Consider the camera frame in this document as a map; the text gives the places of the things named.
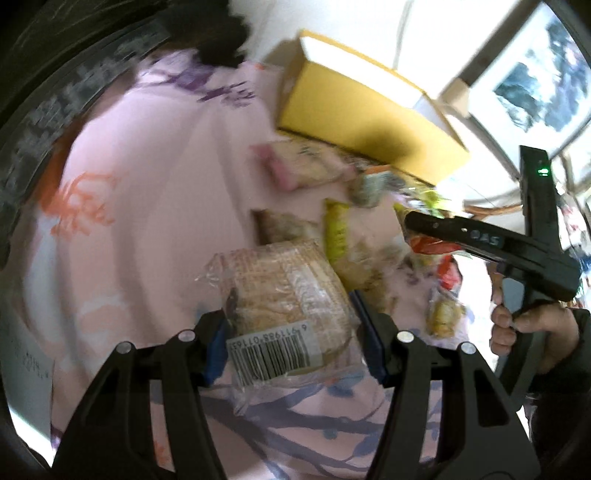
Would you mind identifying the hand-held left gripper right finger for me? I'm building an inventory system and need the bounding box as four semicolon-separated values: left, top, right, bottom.
348;290;541;480

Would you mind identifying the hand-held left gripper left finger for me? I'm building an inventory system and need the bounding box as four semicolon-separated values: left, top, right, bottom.
53;310;232;480

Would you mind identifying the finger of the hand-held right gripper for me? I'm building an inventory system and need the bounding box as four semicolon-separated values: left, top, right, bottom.
404;209;468;248

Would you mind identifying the red snack packet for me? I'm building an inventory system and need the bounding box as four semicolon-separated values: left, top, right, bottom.
410;234;463;289

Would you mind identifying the clear cracker packet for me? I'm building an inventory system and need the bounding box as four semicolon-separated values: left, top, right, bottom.
194;240;370;416

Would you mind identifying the yellow cardboard box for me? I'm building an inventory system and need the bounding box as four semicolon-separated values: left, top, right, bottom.
274;30;472;188

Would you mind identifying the person's right forearm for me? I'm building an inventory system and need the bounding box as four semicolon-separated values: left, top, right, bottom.
526;309;591;467

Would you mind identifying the person's right hand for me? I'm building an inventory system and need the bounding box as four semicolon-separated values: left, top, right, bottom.
489;301;581;373

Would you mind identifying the bright green snack packet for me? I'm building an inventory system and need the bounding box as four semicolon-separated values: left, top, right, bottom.
396;184;455;219

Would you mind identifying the wooden chair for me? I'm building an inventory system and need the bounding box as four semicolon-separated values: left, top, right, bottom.
461;201;528;220

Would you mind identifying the grey-green snack packet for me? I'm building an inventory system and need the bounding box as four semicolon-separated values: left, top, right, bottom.
349;170;394;209

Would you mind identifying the small yellow snack packet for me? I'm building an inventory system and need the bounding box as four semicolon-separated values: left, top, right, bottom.
426;294;468;339

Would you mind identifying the yellow-green snack packet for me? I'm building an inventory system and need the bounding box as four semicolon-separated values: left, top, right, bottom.
322;198;407;315

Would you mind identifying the beige snack packet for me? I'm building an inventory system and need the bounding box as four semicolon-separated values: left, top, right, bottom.
272;140;362;186

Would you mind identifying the brown snack packet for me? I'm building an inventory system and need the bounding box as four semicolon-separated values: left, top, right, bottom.
253;209;320;246

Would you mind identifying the pink snack packet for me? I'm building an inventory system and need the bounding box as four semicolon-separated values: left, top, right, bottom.
250;142;301;191

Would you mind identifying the pink printed tablecloth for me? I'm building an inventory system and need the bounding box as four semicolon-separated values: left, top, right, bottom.
9;48;532;480

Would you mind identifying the white paper sheet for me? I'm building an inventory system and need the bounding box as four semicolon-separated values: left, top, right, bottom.
0;314;55;446

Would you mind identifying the framed wall picture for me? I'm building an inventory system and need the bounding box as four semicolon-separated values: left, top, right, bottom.
465;0;591;160

